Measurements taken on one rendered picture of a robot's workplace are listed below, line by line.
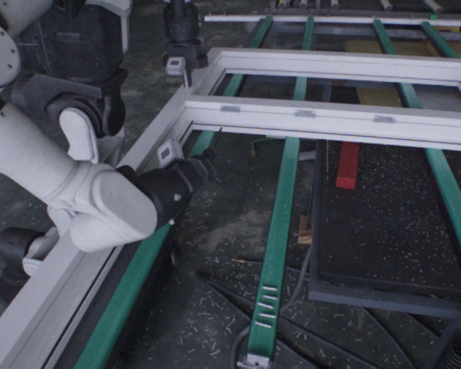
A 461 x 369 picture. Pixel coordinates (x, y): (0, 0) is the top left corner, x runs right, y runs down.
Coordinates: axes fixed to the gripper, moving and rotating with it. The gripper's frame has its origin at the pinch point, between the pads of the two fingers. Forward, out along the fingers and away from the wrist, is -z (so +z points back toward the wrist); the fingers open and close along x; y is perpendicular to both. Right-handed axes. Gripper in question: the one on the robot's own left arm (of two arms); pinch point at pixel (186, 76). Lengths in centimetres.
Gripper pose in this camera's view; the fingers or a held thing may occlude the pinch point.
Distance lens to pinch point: 107.8
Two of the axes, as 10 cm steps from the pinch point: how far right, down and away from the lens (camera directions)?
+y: -2.1, 5.9, -7.8
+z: -0.3, -8.0, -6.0
